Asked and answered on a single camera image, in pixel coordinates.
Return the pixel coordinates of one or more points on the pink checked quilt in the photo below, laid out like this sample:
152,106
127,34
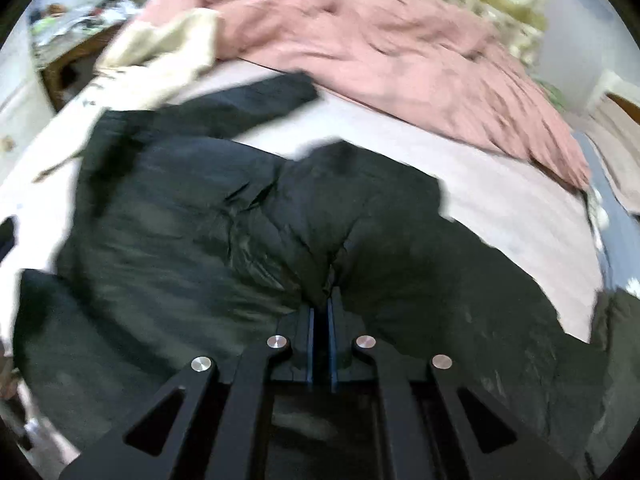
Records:
375,50

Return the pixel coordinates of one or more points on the white and wooden headboard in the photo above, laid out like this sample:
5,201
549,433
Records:
607,87

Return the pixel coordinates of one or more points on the black down jacket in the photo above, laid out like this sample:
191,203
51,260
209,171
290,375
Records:
200,220

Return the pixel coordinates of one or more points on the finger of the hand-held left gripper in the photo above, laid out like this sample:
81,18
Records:
7,237

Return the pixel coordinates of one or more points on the green cloth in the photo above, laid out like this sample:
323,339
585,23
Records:
550,95

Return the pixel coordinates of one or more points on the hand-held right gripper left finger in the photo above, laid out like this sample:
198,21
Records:
311,350

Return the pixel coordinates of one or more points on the white drawer cabinet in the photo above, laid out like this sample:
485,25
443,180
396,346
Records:
20,105

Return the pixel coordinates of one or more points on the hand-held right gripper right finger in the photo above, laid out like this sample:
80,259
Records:
332,350

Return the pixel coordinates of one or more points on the mauve pillow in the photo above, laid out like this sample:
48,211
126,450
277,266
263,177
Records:
620,135

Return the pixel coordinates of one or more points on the blue cloud print pillow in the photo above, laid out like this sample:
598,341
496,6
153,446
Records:
615,230

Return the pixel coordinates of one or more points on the brown wooden desk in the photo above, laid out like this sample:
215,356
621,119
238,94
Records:
57,72

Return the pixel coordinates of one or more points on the cream printed hoodie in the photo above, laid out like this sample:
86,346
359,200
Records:
165,50

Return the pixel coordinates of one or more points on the dark green folded garment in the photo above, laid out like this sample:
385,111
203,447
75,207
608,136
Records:
622,340

